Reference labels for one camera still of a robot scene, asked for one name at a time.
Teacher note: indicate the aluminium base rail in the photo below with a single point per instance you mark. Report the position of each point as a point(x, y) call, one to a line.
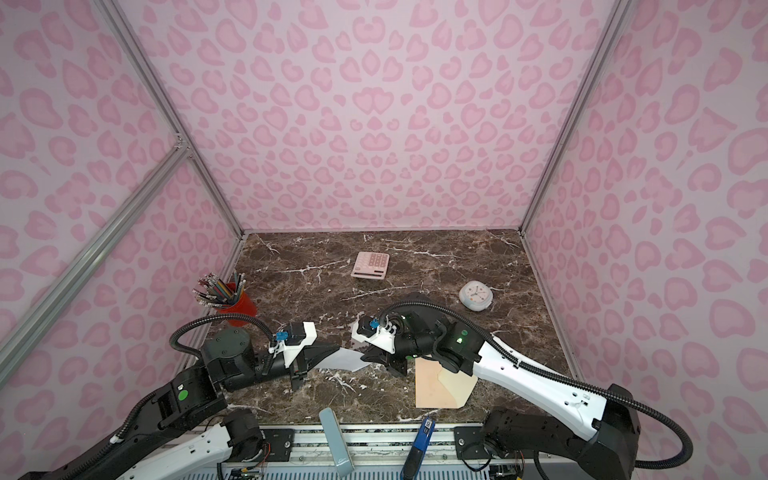
point(303, 452)

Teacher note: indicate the pink calculator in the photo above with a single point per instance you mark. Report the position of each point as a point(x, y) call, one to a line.
point(371, 265)

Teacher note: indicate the red pencil cup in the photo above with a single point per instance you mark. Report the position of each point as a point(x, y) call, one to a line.
point(244, 305)

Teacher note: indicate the light blue stapler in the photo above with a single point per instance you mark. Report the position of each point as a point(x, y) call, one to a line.
point(336, 443)

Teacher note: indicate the blue utility knife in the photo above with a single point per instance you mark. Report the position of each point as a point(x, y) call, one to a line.
point(418, 449)

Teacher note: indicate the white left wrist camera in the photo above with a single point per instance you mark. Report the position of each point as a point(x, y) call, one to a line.
point(291, 339)

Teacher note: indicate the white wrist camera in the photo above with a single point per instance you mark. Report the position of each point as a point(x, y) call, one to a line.
point(291, 339)
point(376, 332)

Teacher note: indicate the white letter paper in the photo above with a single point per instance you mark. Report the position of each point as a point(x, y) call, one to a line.
point(344, 360)

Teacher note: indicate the coloured pencils bundle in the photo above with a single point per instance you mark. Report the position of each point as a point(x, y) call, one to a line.
point(215, 293)

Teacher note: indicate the white round clock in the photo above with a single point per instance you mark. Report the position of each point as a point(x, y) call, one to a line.
point(476, 296)

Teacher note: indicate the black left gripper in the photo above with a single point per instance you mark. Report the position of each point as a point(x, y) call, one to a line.
point(315, 356)

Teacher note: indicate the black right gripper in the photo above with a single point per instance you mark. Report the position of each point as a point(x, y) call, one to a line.
point(390, 361)

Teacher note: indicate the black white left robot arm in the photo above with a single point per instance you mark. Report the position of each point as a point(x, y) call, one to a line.
point(226, 363)

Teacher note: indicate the beige envelope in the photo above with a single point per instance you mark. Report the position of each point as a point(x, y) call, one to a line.
point(438, 388)

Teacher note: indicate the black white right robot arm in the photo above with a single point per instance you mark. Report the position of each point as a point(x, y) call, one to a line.
point(597, 428)

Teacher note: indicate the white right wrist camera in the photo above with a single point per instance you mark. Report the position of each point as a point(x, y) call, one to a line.
point(376, 332)

